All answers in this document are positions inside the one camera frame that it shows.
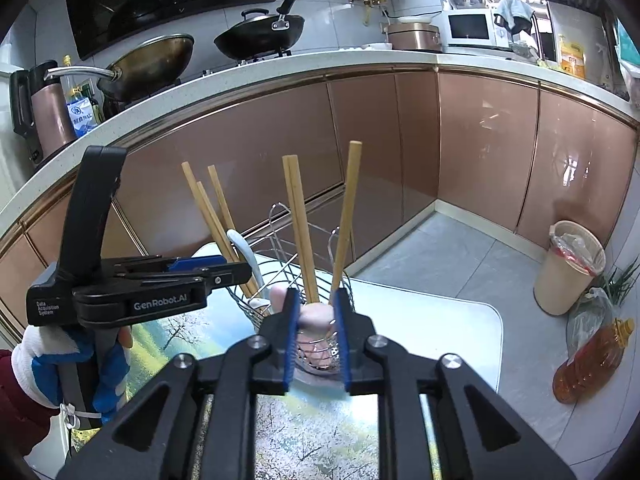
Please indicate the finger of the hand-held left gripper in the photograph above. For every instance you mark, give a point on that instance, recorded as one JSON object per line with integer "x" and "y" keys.
{"x": 225, "y": 275}
{"x": 195, "y": 262}

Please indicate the teal bag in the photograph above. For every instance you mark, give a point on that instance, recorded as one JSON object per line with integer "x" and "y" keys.
{"x": 630, "y": 40}

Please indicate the white kitchen countertop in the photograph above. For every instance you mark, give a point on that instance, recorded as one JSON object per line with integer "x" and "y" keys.
{"x": 300, "y": 67}

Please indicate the yellow box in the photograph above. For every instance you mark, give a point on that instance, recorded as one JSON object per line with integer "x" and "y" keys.
{"x": 572, "y": 60}

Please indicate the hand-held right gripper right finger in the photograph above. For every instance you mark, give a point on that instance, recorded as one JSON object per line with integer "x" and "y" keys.
{"x": 342, "y": 345}

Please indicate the person's left forearm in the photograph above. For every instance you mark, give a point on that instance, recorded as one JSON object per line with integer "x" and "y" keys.
{"x": 17, "y": 410}

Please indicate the blue white salt bag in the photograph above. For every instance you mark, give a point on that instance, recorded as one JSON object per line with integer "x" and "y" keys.
{"x": 82, "y": 117}

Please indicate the white ceramic spoon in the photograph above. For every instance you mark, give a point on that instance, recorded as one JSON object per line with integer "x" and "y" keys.
{"x": 257, "y": 305}

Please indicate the black wok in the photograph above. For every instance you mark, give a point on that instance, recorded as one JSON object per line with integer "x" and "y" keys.
{"x": 260, "y": 35}

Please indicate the clear plastic bag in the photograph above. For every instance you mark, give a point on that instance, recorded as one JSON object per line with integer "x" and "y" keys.
{"x": 587, "y": 312}

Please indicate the bamboo chopstick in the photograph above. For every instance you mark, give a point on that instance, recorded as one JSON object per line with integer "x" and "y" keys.
{"x": 203, "y": 192}
{"x": 292, "y": 195}
{"x": 216, "y": 176}
{"x": 301, "y": 195}
{"x": 189, "y": 172}
{"x": 350, "y": 185}

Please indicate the white microwave oven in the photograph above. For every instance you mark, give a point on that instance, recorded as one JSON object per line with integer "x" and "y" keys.
{"x": 467, "y": 27}

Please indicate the bronze wok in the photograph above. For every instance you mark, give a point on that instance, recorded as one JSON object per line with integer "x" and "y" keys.
{"x": 150, "y": 60}

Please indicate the copper base cabinets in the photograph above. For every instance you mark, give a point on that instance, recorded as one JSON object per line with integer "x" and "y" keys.
{"x": 475, "y": 150}

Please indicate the blue towel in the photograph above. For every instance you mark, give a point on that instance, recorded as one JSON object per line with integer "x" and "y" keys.
{"x": 512, "y": 10}

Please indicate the copper thermos jug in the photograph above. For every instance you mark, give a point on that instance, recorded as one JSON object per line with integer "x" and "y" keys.
{"x": 50, "y": 115}

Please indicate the small oil bottle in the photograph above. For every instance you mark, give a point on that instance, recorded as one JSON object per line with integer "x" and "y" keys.
{"x": 85, "y": 91}

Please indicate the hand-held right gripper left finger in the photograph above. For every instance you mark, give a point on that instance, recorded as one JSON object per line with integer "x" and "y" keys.
{"x": 290, "y": 345}

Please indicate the light blue ceramic spoon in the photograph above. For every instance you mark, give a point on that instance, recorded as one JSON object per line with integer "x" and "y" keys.
{"x": 242, "y": 250}

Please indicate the pink ceramic spoon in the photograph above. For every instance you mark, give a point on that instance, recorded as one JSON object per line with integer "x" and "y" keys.
{"x": 315, "y": 317}
{"x": 279, "y": 297}

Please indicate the cooking oil bottle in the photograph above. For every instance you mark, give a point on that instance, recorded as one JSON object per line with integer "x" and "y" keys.
{"x": 590, "y": 365}

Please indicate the beige trash bin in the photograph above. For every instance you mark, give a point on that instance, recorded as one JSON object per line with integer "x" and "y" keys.
{"x": 565, "y": 280}

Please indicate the copper rice cooker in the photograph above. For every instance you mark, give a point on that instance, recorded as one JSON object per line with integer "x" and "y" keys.
{"x": 412, "y": 37}

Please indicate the person's left hand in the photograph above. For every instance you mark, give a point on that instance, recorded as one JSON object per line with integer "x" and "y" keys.
{"x": 45, "y": 375}

